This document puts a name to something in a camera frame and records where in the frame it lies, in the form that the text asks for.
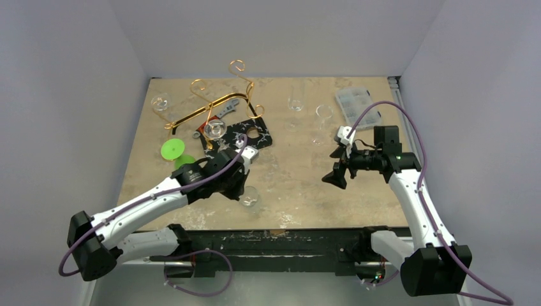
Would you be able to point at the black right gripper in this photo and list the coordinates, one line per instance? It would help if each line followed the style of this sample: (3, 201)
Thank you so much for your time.
(344, 164)

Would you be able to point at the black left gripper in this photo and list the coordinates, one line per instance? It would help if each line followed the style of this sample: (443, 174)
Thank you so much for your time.
(234, 194)

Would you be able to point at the short ribbed clear goblet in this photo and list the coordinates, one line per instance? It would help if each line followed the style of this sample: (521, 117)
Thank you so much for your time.
(250, 199)

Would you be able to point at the clear stemmed glass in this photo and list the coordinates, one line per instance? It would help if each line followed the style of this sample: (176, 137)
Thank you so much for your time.
(213, 132)

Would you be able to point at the green plastic wine glass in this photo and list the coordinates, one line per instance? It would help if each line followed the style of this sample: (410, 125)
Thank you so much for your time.
(173, 150)

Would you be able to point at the clear round wine glass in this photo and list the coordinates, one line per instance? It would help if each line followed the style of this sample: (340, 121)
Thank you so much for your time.
(161, 102)

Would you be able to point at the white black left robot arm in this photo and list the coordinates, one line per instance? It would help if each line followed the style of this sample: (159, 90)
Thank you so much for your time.
(100, 242)

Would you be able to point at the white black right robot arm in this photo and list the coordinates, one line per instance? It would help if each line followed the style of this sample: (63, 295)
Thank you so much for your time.
(430, 265)

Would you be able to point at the clear tall wine glass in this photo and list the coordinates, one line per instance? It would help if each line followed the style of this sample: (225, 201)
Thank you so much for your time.
(323, 118)

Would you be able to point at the clear plastic screw box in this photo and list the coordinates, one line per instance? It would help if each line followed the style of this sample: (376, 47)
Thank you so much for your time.
(353, 101)

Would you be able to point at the clear champagne flute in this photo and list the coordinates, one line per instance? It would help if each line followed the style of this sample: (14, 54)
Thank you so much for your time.
(296, 99)

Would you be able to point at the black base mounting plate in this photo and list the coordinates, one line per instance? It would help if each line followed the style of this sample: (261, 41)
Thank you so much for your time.
(340, 251)

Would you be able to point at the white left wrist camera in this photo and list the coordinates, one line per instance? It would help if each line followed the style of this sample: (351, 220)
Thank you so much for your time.
(248, 154)

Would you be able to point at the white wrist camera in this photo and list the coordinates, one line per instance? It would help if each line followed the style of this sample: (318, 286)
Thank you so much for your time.
(344, 137)
(248, 154)

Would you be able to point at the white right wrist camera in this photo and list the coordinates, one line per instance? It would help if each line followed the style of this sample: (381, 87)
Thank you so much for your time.
(344, 137)

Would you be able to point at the red handled adjustable wrench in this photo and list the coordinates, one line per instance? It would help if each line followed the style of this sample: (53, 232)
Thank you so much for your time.
(230, 106)

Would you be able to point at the gold wire wine glass rack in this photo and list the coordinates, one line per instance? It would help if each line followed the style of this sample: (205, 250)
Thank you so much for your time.
(236, 67)

